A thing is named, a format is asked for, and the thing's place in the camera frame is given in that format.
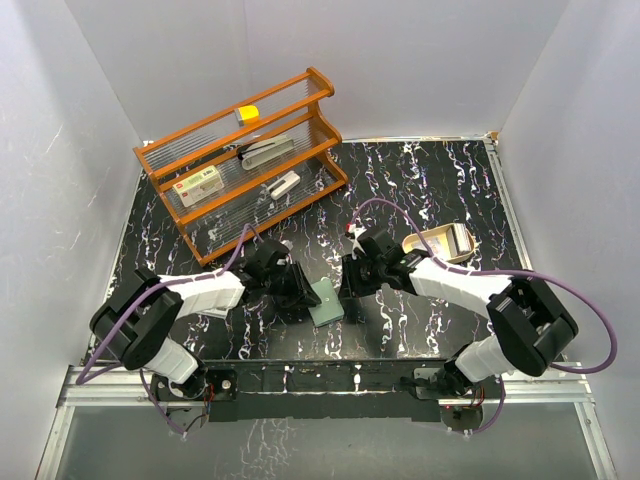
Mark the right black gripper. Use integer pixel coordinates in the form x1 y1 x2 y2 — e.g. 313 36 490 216
339 252 386 299

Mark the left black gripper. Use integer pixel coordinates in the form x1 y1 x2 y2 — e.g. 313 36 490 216
263 260 320 309

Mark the green card holder wallet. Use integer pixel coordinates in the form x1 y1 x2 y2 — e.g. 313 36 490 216
308 277 344 328

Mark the white blue patterned card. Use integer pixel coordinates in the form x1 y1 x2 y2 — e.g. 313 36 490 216
426 236 450 259

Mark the beige card tray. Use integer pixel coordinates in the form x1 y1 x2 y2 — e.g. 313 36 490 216
401 222 476 265

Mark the stack of cards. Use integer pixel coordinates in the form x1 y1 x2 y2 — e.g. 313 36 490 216
448 223 474 256

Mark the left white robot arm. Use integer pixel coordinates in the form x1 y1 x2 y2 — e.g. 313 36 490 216
90 239 321 399

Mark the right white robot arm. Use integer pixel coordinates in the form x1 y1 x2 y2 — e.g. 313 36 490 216
338 224 579 397

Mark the white paper card with code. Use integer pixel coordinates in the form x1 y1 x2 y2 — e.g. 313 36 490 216
201 308 228 319

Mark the small white stapler remover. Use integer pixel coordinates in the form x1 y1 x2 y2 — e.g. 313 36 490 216
267 170 300 201

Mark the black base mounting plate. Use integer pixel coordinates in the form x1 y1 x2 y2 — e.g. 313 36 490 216
206 358 500 422

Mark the orange wooden three-tier rack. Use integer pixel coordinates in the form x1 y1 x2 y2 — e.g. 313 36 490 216
134 67 348 265

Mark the white staples box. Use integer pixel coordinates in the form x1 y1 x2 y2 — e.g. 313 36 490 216
172 166 224 207

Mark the grey black stapler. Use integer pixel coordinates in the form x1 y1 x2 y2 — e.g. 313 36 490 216
237 135 294 171

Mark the yellow grey tape measure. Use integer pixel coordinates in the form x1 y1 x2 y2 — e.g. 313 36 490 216
234 105 261 127

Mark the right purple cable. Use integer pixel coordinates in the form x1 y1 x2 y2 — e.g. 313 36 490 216
345 198 619 375

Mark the purple cable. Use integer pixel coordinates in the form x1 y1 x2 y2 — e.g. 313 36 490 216
74 222 266 386
345 198 619 375

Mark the aluminium frame rail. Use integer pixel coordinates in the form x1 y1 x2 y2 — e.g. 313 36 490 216
484 132 617 479

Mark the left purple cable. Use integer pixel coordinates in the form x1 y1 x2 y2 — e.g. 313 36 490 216
74 222 266 386

